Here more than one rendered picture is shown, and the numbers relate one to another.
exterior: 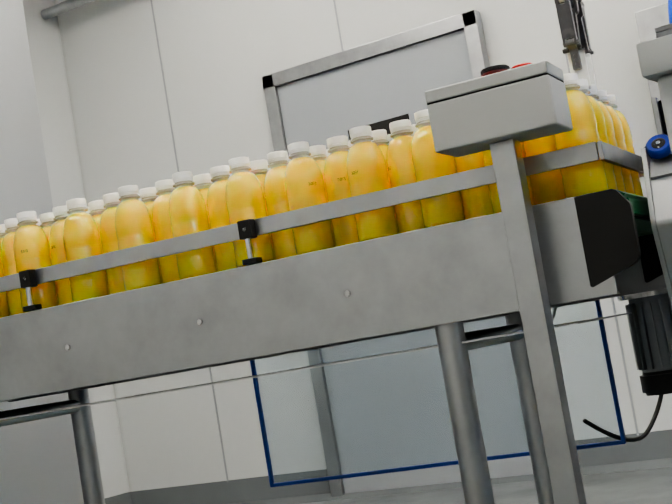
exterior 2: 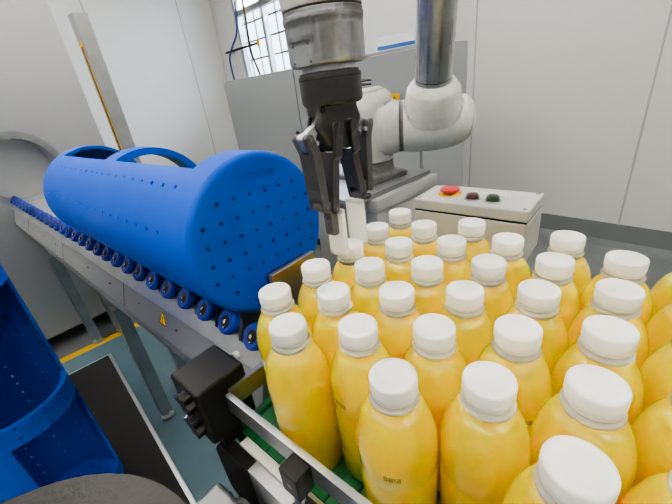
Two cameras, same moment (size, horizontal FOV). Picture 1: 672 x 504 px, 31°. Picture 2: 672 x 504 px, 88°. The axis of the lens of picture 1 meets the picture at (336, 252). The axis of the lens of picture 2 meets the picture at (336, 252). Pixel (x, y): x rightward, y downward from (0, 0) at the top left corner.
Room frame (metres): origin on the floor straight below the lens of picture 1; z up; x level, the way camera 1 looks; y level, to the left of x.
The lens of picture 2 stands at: (2.57, -0.35, 1.32)
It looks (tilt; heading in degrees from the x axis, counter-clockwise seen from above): 26 degrees down; 199
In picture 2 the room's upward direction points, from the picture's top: 8 degrees counter-clockwise
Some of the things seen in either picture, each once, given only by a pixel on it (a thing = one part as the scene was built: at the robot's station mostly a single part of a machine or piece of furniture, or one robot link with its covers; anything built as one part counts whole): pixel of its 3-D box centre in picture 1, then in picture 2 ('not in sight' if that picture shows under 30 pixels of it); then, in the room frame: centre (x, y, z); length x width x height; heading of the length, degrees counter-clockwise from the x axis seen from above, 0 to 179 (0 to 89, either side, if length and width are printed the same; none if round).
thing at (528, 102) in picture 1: (498, 109); (474, 220); (1.91, -0.29, 1.05); 0.20 x 0.10 x 0.10; 65
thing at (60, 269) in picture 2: not in sight; (77, 301); (1.31, -2.48, 0.31); 0.06 x 0.06 x 0.63; 65
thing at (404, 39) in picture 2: not in sight; (399, 42); (0.12, -0.61, 1.48); 0.24 x 0.12 x 0.08; 68
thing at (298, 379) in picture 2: not in sight; (304, 399); (2.32, -0.50, 0.99); 0.07 x 0.07 x 0.19
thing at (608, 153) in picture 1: (626, 159); (330, 317); (2.13, -0.53, 0.96); 0.40 x 0.01 x 0.03; 155
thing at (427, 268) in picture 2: not in sight; (426, 268); (2.18, -0.37, 1.09); 0.04 x 0.04 x 0.02
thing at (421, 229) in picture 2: not in sight; (423, 229); (2.05, -0.38, 1.09); 0.04 x 0.04 x 0.02
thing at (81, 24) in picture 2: not in sight; (149, 207); (1.17, -1.82, 0.85); 0.06 x 0.06 x 1.70; 65
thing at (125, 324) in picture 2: not in sight; (144, 365); (1.72, -1.58, 0.31); 0.06 x 0.06 x 0.63; 65
